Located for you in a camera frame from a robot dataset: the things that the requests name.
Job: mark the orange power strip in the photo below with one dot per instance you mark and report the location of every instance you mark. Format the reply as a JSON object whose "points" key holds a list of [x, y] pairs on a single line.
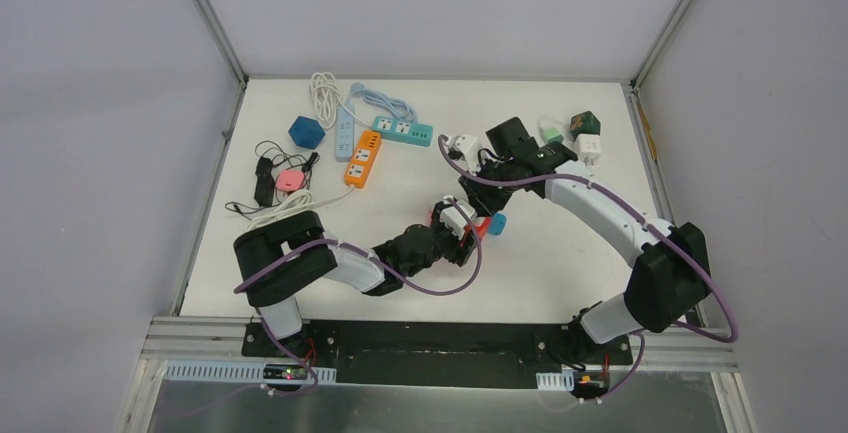
{"points": [[363, 159]]}

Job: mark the teal power strip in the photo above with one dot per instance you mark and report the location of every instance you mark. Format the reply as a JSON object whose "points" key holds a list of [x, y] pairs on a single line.
{"points": [[396, 130]]}

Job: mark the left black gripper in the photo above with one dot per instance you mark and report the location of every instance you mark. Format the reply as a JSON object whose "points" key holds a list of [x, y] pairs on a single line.
{"points": [[457, 248]]}

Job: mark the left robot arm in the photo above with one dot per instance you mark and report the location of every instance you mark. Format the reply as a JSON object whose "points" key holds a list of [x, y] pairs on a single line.
{"points": [[280, 259]]}

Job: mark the red cube adapter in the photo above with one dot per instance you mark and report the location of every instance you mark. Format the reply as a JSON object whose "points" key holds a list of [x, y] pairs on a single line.
{"points": [[481, 226]]}

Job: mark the blue small adapter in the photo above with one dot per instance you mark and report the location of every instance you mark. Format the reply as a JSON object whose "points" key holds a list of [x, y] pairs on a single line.
{"points": [[497, 224]]}

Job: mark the dark green dragon cube adapter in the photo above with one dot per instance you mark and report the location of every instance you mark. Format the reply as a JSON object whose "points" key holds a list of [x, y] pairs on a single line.
{"points": [[584, 123]]}

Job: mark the white tiger cube adapter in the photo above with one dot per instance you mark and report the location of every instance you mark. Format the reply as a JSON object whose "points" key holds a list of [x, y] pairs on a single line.
{"points": [[588, 148]]}

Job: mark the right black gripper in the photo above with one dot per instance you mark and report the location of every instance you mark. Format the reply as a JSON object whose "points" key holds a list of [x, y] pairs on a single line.
{"points": [[483, 204]]}

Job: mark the black power adapter with cable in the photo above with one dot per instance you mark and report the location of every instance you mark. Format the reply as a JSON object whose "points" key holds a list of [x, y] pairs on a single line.
{"points": [[271, 159]]}

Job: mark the blue cube adapter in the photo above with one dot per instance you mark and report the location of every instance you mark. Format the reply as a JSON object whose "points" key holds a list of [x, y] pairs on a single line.
{"points": [[306, 133]]}

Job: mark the pink round adapter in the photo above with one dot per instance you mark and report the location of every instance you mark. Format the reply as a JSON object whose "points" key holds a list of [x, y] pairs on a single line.
{"points": [[290, 180]]}

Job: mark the light blue power strip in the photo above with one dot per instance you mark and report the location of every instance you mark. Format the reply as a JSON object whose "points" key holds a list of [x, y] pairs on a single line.
{"points": [[344, 134]]}

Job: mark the light green plug charger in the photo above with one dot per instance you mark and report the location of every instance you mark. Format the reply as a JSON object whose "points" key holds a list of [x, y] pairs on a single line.
{"points": [[550, 129]]}

